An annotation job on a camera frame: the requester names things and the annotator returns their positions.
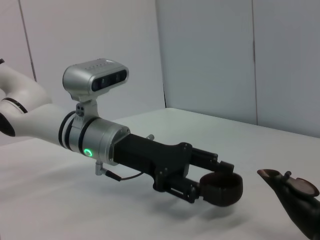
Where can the dark round teapot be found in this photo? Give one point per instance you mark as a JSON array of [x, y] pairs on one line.
[[300, 207]]

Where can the small dark teacup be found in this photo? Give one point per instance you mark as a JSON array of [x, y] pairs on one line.
[[225, 192]]

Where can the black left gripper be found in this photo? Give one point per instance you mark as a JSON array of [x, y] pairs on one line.
[[150, 155]]

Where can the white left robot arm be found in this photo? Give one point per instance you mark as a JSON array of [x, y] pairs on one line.
[[40, 122]]

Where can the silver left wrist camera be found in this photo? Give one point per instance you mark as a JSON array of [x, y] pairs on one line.
[[80, 77]]

